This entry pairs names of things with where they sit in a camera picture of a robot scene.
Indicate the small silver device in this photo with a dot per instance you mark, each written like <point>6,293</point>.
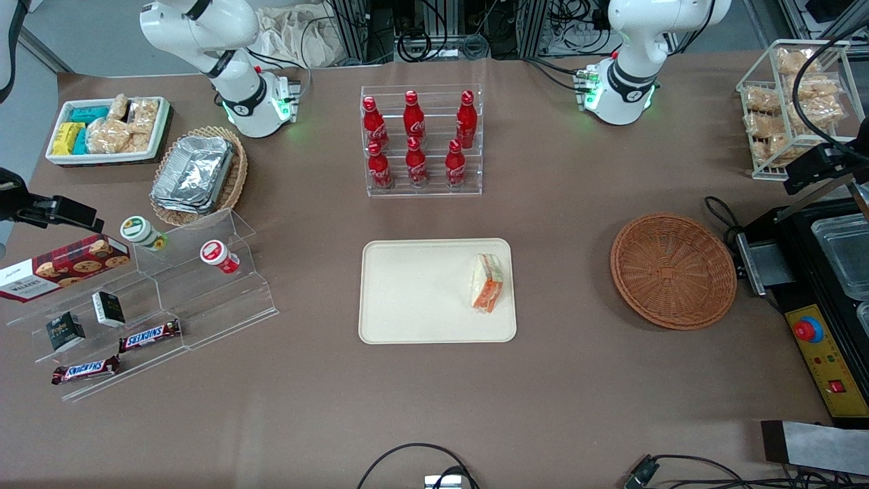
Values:
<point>442,482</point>

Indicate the black yellow sealing machine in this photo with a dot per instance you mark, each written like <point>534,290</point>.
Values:
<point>815,380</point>

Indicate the brown round wicker basket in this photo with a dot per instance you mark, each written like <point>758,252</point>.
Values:
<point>672,272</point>

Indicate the yellow snack packet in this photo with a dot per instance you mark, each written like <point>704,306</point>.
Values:
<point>66,138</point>

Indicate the bagged fried snack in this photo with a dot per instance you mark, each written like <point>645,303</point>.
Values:
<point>781,146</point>
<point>798,61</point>
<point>825,87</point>
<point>762,100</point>
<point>821,114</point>
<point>764,124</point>

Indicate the red lid yoghurt cup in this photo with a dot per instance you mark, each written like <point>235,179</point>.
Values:
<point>216,254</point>

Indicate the grey flat strip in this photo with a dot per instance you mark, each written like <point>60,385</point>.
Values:
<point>815,447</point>

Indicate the clear acrylic stepped riser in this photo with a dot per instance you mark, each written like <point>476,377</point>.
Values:
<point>224,305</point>
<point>136,370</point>

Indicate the green lid yoghurt cup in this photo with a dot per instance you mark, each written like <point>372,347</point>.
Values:
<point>139,231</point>

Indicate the Snickers chocolate bar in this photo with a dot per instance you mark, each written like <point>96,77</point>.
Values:
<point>149,335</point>
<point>85,370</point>

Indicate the small black white box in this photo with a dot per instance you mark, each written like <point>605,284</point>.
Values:
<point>108,309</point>

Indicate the beige cloth bag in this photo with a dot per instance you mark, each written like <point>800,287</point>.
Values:
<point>299,41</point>

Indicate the red tartan cookie box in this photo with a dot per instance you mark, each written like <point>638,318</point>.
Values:
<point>68,268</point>

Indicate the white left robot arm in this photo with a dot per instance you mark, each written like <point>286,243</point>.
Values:
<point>628,81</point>

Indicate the beige plastic tray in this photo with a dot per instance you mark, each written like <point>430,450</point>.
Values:
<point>421,292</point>

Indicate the teal snack packet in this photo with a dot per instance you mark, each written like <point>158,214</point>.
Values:
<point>81,144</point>
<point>88,114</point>

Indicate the clear rice cracker bag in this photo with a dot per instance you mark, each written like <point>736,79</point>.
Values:
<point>141,143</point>
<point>119,107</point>
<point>144,115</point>
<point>108,136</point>

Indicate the light oval wicker basket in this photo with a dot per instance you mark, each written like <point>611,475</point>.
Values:
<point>237,176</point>

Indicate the aluminium frame post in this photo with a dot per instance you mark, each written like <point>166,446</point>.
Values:
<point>353,27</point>
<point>533,27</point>

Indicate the clear plastic container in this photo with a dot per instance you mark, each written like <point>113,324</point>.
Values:
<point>863,318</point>
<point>845,251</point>

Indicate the triangle sandwich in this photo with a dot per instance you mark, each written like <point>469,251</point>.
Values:
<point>487,284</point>

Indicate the white rectangular bin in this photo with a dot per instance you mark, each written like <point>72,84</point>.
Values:
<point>102,159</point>

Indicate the red cola bottle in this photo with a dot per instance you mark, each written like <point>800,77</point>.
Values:
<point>413,119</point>
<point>455,166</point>
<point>373,125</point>
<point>416,166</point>
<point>379,170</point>
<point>466,122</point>

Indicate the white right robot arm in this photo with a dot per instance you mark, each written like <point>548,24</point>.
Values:
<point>244,102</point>

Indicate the clear acrylic bottle rack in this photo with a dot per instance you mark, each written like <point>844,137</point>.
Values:
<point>434,193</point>

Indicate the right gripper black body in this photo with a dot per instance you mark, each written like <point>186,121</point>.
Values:
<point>15,201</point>

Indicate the stack of foil containers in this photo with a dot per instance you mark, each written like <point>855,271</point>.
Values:
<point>193,173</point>

